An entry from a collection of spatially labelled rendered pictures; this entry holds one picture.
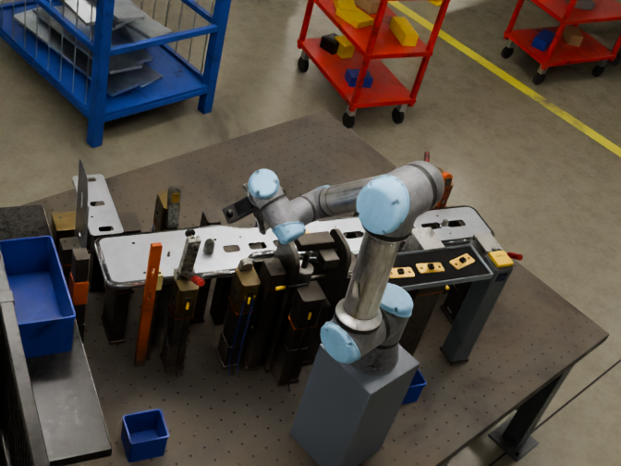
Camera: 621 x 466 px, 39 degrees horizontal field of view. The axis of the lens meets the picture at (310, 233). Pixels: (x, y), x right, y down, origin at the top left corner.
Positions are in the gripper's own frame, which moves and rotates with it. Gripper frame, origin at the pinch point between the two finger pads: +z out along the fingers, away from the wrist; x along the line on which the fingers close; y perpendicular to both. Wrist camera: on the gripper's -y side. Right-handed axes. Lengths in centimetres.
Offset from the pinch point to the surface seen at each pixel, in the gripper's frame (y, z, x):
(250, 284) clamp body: -7.7, 3.4, -19.2
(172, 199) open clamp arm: -19.9, 19.2, 15.3
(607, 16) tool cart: 311, 311, 95
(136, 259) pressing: -36.1, 12.6, 0.6
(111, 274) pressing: -43.9, 7.0, -1.8
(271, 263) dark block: -0.1, 3.0, -15.6
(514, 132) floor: 204, 289, 37
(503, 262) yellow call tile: 68, 14, -40
